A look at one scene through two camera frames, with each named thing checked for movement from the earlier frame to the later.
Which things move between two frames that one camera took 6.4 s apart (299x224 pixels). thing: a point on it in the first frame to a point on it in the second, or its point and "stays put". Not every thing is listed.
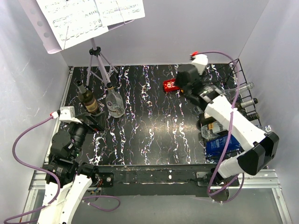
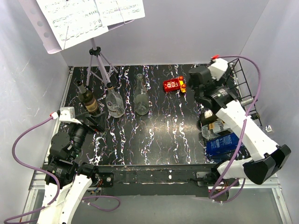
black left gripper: x=98 y=120 stays put
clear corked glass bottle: x=114 y=102 stays put
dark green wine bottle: x=88 y=98 stays put
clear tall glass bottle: x=231 y=92 to x=141 y=96
